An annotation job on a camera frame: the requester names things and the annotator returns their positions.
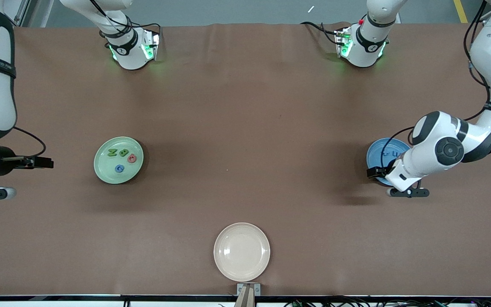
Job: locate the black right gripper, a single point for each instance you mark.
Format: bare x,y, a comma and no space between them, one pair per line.
3,160

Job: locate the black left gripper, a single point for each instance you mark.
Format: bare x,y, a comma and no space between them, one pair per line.
376,172

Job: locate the green capital letter N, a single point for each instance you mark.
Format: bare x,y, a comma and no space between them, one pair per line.
112,152

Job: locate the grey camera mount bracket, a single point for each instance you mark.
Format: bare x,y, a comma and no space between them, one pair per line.
248,298

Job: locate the beige plate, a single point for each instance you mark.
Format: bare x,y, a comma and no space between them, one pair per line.
241,251

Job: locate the blue capital letter G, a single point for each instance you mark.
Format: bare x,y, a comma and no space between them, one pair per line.
116,169

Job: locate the mint green plate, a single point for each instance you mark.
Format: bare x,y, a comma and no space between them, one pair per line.
109,170

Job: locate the blue small letter m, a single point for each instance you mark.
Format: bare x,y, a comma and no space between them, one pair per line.
399,155

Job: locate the green capital letter B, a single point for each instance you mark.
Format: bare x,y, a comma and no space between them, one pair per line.
122,153

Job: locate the aluminium frame profile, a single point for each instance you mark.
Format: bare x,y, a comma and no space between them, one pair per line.
23,13

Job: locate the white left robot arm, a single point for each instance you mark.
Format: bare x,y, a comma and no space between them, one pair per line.
420,166

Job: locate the pink capital letter Q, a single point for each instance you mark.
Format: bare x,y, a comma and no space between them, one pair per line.
129,159

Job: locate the brown table cover sheet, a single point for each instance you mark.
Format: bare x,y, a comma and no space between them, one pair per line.
245,192

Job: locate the blue plate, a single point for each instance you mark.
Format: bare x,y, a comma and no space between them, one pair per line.
373,157

